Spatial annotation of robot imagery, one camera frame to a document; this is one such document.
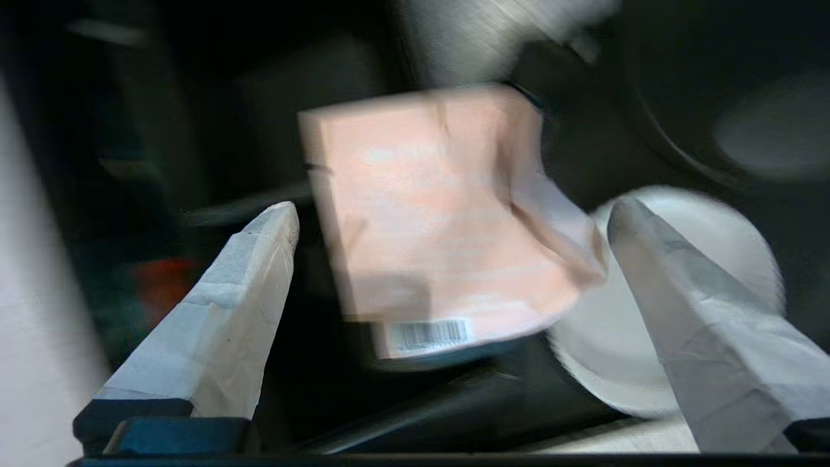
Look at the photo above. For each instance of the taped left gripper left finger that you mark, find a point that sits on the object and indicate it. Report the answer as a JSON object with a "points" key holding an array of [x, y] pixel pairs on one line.
{"points": [[214, 324]]}

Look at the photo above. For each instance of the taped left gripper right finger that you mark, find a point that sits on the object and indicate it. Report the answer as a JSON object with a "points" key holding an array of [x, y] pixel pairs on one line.
{"points": [[720, 350]]}

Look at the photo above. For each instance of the pink tea bag packet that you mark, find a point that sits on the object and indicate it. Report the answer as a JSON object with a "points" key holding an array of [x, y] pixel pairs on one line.
{"points": [[441, 220]]}

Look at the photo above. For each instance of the black rectangular serving tray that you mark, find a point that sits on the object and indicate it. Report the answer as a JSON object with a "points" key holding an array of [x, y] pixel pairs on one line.
{"points": [[486, 408]]}

